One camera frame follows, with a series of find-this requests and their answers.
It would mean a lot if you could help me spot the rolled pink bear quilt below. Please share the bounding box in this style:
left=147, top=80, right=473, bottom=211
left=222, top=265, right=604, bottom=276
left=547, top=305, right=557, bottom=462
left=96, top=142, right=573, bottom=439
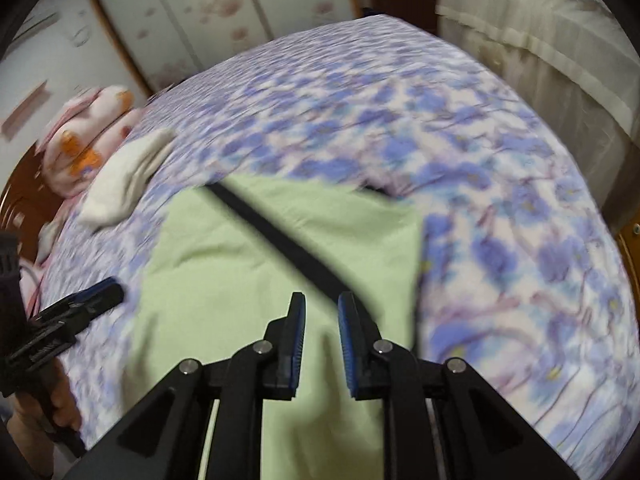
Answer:
left=40, top=85, right=146, bottom=196

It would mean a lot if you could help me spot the white folded garment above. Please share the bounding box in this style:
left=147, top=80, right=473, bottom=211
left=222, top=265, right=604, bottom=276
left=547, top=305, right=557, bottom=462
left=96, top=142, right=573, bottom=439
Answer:
left=77, top=127, right=176, bottom=226

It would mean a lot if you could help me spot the wooden drawer cabinet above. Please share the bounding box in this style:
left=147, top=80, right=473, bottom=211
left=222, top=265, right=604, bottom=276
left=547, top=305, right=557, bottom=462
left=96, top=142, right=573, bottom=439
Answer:
left=615, top=220, right=640, bottom=311

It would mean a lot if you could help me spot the person's left hand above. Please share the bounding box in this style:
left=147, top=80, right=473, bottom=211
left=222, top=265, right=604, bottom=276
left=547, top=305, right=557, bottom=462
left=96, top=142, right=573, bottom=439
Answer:
left=10, top=362, right=83, bottom=461

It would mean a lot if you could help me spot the purple floral bedspread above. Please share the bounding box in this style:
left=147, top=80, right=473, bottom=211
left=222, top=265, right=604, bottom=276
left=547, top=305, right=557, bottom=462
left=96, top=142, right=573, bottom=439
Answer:
left=35, top=12, right=618, bottom=480

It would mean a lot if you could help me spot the grey crumpled cloth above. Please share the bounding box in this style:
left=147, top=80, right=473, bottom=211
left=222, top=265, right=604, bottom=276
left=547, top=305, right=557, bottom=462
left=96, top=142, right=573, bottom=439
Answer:
left=35, top=220, right=63, bottom=266

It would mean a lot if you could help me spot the cream lace covered furniture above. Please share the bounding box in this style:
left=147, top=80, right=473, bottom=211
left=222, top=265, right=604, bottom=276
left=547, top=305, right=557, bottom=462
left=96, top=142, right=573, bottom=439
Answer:
left=435, top=0, right=640, bottom=233

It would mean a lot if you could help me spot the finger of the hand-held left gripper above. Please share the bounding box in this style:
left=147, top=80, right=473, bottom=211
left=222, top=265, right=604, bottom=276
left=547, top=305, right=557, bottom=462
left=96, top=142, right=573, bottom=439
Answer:
left=70, top=276, right=121, bottom=306
left=37, top=284, right=125, bottom=333

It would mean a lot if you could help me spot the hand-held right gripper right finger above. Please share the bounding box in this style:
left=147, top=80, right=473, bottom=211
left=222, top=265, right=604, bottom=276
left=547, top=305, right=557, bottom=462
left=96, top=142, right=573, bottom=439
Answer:
left=337, top=291, right=546, bottom=480

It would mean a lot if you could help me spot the green and black hooded jacket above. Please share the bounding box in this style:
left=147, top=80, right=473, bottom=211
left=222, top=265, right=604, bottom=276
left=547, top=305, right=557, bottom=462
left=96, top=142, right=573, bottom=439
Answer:
left=122, top=172, right=426, bottom=480

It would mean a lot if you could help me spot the pink wall shelf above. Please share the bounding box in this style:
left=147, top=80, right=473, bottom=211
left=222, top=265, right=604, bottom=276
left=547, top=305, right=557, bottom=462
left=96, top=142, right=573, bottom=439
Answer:
left=0, top=80, right=51, bottom=133

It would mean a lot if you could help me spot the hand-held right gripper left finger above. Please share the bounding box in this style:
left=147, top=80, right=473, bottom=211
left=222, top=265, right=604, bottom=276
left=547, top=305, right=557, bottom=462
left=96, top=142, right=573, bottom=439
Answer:
left=87, top=291, right=307, bottom=480

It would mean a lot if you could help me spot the brown wooden headboard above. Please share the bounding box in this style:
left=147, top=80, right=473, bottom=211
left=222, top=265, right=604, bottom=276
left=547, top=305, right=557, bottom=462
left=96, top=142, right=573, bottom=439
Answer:
left=0, top=140, right=66, bottom=266

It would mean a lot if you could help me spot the floral sliding door wardrobe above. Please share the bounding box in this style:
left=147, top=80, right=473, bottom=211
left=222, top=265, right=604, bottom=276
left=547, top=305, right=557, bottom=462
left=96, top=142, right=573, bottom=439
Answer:
left=84, top=0, right=363, bottom=96

